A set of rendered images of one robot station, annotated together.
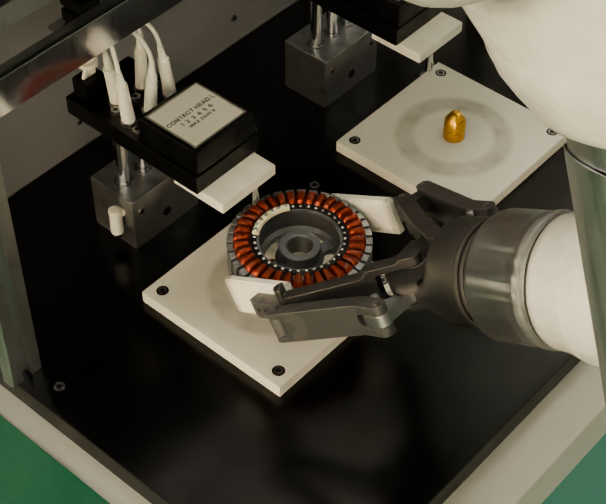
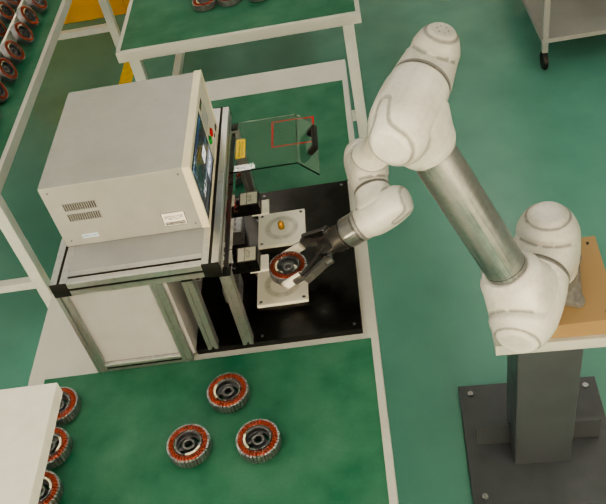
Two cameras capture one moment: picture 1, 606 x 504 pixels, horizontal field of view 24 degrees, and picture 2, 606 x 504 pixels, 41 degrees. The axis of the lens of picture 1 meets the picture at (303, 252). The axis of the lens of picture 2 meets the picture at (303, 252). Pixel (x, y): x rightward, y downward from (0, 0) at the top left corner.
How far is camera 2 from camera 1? 1.36 m
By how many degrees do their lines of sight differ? 23
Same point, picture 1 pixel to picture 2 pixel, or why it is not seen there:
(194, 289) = (267, 296)
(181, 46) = not seen: hidden behind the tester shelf
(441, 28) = (265, 203)
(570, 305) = (371, 225)
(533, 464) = (367, 275)
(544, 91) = (423, 165)
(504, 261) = (350, 228)
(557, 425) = (363, 265)
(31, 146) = not seen: hidden behind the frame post
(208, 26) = not seen: hidden behind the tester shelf
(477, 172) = (295, 230)
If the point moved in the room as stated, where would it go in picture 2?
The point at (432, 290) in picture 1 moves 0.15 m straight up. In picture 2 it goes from (335, 246) to (327, 206)
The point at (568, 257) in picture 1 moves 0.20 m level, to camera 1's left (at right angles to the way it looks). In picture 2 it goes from (364, 217) to (310, 259)
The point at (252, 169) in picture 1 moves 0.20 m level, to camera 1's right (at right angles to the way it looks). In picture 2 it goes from (264, 258) to (314, 219)
